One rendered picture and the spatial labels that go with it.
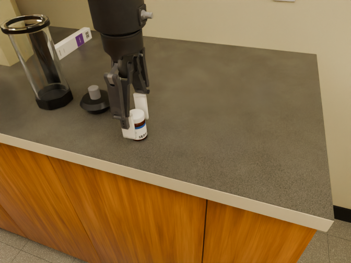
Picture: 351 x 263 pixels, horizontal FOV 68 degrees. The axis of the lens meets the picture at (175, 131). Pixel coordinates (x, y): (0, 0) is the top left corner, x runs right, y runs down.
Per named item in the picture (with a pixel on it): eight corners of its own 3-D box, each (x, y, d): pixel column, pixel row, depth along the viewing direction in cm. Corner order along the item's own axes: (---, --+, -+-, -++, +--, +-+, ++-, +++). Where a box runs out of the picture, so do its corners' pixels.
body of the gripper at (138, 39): (129, 38, 43) (136, 87, 49) (149, 21, 49) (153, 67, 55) (89, 34, 45) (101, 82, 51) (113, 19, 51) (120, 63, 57)
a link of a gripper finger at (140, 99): (132, 94, 60) (134, 92, 61) (136, 118, 65) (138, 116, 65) (144, 95, 59) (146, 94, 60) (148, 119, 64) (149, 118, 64)
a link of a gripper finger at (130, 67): (134, 61, 50) (131, 62, 49) (132, 117, 54) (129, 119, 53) (116, 59, 51) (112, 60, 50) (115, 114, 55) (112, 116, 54)
